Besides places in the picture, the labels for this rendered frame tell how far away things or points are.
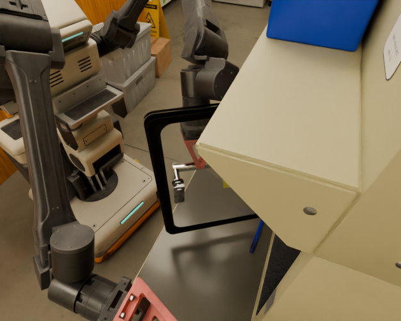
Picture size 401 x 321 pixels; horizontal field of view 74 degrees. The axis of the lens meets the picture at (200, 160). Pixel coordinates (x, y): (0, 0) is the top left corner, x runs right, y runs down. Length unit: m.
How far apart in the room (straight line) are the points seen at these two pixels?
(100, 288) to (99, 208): 1.28
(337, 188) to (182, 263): 0.61
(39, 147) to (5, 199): 1.96
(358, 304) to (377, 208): 0.16
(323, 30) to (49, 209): 0.46
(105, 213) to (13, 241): 0.73
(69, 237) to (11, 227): 1.84
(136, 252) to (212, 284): 1.14
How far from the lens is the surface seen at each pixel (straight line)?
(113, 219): 1.65
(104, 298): 0.44
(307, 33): 0.34
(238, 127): 0.21
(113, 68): 2.53
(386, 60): 0.25
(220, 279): 0.74
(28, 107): 0.51
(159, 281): 0.75
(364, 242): 0.24
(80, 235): 0.43
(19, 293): 2.00
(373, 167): 0.19
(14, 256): 2.12
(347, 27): 0.34
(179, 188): 0.54
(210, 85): 0.47
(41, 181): 0.50
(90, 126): 1.25
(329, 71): 0.30
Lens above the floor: 1.65
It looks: 48 degrees down
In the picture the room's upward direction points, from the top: straight up
